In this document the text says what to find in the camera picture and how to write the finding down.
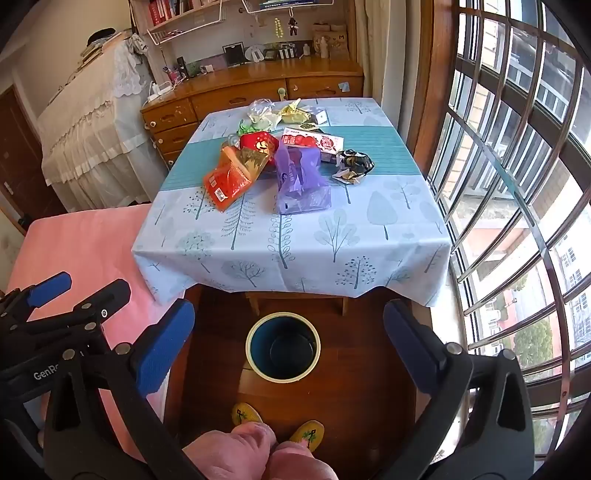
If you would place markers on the person's right leg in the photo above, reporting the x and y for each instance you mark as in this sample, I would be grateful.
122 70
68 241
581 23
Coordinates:
300 464

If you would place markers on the brown storage boxes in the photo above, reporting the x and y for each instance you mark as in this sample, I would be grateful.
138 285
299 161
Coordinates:
339 44

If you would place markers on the wooden desk with drawers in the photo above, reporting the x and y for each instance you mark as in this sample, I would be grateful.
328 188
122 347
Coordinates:
254 82

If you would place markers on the patterned cloth bag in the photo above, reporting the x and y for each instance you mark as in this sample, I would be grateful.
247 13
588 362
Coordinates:
138 44

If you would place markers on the blue trash can cream rim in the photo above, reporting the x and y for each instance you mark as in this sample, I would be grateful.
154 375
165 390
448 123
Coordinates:
281 353

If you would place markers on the light green wrapper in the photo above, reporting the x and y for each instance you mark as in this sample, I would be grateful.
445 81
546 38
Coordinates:
261 122

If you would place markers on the black picture frame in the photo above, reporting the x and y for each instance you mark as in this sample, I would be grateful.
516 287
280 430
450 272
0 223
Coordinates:
233 54

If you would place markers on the clear plastic bag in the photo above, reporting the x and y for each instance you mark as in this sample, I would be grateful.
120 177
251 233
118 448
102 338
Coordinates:
261 108

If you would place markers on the red snack packet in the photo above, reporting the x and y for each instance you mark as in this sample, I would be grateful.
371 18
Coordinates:
258 141

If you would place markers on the white red carton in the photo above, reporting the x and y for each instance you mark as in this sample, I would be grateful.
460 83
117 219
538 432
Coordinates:
318 140

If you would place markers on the white round stand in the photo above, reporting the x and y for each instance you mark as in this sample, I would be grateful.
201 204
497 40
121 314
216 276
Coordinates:
255 53

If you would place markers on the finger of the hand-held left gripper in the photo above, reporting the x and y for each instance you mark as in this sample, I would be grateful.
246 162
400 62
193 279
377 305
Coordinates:
48 288
104 300

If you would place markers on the wooden folding table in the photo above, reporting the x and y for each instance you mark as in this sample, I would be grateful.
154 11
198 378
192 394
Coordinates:
300 297

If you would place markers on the orange snack packet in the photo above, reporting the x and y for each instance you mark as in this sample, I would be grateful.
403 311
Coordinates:
228 184

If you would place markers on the dark wooden door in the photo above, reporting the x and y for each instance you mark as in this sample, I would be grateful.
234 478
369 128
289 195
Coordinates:
23 152

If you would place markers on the small white packet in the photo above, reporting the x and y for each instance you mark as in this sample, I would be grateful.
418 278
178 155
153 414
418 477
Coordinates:
323 117

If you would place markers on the wooden window frame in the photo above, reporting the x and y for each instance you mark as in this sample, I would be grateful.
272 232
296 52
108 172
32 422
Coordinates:
438 69

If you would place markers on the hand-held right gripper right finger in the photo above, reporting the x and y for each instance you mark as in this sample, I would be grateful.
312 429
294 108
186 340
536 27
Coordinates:
408 344

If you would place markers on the stack of teal books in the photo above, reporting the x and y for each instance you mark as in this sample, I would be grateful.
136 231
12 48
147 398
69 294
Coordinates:
286 3

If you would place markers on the black white striped box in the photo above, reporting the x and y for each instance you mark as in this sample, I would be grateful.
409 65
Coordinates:
286 51

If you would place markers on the row of red books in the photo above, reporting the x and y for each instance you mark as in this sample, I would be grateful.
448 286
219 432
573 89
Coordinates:
159 11

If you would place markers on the green drawer child lock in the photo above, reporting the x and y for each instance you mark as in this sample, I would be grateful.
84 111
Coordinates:
281 93

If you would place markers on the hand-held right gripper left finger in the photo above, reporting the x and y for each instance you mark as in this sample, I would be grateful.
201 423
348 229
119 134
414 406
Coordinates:
166 346

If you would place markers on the tree print tablecloth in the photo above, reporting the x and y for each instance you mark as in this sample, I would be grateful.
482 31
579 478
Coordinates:
323 240

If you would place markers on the small dark picture frame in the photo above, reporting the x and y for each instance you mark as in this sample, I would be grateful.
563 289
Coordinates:
270 54

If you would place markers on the purple plastic bag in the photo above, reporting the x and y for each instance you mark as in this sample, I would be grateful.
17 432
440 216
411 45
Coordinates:
301 184

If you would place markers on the pink pen holder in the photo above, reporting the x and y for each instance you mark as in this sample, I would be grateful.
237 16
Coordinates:
171 75

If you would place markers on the white lace piano cover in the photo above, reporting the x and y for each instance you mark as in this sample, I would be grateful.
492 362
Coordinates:
92 138

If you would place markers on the white power strip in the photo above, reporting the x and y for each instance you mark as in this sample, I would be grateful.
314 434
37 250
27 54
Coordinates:
161 90

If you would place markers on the tall white bottle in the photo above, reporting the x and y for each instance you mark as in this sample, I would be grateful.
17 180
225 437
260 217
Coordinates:
324 48

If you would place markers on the yellow slipper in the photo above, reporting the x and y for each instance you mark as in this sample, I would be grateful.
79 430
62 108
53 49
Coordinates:
245 414
308 434

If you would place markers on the black hat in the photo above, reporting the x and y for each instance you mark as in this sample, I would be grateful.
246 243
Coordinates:
101 33

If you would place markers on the black gold wrapper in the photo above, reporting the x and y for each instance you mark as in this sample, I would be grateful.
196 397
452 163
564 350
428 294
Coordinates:
355 162

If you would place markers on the hanging dark doll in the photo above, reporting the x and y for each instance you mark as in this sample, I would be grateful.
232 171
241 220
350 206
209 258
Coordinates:
292 26

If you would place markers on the beige curtain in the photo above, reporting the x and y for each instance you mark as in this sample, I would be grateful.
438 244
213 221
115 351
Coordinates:
392 46

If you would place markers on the purple box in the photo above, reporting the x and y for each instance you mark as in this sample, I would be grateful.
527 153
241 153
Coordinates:
212 62

